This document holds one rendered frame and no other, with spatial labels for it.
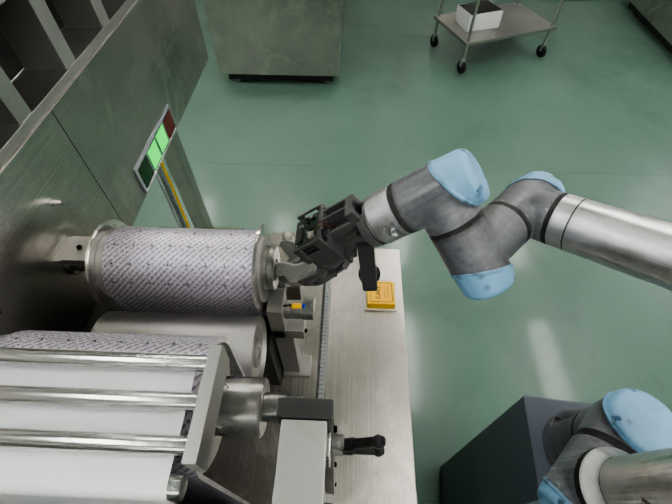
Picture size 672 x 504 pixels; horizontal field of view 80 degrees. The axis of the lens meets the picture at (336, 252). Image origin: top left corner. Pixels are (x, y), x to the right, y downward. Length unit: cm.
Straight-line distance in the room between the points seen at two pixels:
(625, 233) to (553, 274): 189
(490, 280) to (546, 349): 167
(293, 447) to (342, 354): 62
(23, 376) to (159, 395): 14
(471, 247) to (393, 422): 52
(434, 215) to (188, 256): 37
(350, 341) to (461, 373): 108
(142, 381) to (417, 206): 36
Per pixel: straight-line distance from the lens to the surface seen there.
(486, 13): 393
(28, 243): 74
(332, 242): 58
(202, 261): 65
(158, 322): 70
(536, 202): 62
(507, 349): 213
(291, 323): 76
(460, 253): 53
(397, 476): 92
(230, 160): 289
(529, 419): 103
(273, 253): 66
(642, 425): 85
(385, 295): 104
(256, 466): 93
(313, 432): 38
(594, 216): 60
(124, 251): 70
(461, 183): 50
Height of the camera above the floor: 181
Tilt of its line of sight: 53 degrees down
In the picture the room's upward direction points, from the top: straight up
